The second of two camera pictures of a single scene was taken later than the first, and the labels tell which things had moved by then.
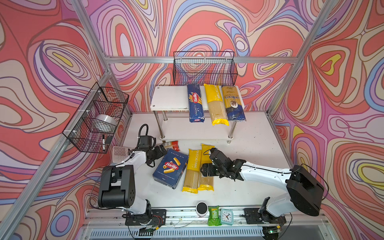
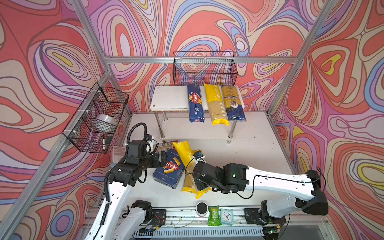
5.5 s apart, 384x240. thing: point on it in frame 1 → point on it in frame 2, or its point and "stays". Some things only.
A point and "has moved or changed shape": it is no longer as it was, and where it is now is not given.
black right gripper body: [222, 170] → [201, 185]
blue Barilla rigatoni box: [170, 169] stays
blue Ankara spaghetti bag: [234, 107] stays
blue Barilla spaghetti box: [196, 111] stays
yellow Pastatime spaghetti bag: [217, 109] stays
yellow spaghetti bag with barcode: [206, 183] has moved or changed shape
